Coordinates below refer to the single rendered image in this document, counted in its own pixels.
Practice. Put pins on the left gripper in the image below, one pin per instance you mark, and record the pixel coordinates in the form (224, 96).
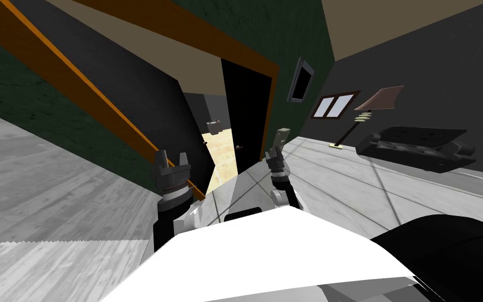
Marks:
(172, 176)

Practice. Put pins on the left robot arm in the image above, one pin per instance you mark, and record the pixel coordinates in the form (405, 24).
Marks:
(169, 220)

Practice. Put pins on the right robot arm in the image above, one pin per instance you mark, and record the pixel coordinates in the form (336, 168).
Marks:
(455, 260)

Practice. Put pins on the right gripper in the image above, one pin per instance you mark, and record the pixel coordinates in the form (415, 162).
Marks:
(276, 159)

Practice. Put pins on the black sofa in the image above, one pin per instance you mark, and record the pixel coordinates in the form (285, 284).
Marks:
(417, 149)

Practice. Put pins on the black door leaf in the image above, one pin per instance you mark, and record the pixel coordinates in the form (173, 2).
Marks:
(245, 109)

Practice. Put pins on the brown framed window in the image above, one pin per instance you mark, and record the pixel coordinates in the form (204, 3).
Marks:
(334, 105)

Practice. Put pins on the dark grey door leaf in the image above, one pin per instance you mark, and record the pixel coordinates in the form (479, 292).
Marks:
(141, 96)

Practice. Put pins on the floor lamp brown shade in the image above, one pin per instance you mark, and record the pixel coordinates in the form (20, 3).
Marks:
(379, 100)

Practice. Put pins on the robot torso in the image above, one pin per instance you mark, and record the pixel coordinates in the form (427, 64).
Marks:
(266, 260)

